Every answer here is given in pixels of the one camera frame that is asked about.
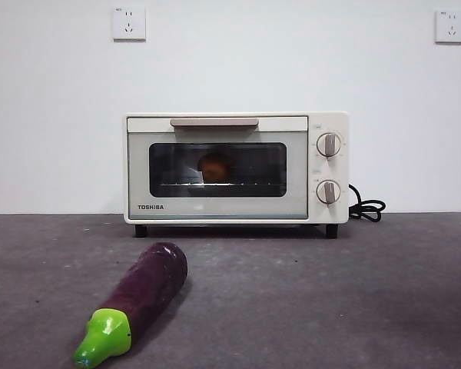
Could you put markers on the brown potato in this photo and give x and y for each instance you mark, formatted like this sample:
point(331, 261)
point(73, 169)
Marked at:
point(215, 167)

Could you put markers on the beige oven knob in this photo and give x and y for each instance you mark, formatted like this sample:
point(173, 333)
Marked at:
point(328, 191)
point(328, 144)

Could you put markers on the white toaster oven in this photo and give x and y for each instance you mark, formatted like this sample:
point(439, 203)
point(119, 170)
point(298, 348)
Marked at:
point(330, 167)

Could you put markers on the purple toy eggplant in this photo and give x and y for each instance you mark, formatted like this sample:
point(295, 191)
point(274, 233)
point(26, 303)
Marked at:
point(146, 286)

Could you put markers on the white wall socket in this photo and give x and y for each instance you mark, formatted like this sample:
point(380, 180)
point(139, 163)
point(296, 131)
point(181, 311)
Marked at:
point(129, 23)
point(451, 26)

